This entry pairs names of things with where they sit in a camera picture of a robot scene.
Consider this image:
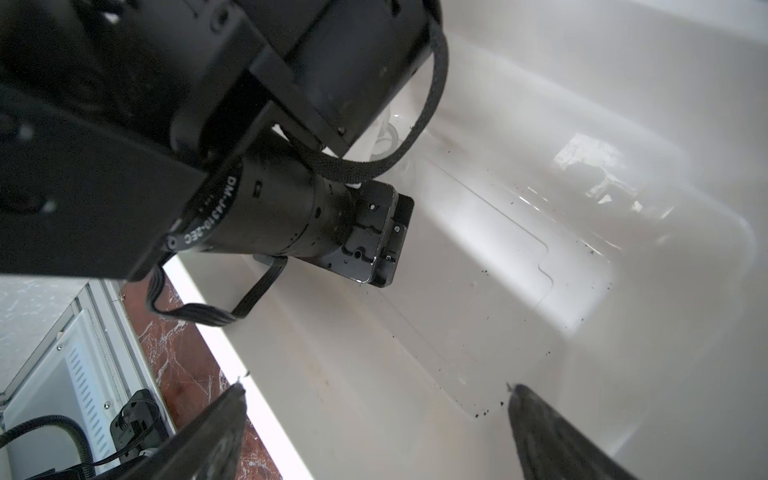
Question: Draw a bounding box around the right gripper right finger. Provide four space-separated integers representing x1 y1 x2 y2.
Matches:
507 384 634 480

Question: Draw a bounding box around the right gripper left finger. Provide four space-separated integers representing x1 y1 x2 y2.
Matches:
121 383 247 480

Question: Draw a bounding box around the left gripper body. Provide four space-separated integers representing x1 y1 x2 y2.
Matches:
302 181 414 287

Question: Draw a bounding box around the clear glass flask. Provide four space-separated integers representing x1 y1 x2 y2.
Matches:
370 107 400 161

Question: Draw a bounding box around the white plastic storage bin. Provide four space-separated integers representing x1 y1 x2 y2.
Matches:
201 1 767 479

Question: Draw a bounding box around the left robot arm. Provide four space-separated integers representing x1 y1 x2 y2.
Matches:
1 1 449 327

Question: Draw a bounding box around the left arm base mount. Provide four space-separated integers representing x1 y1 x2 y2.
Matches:
110 389 169 463

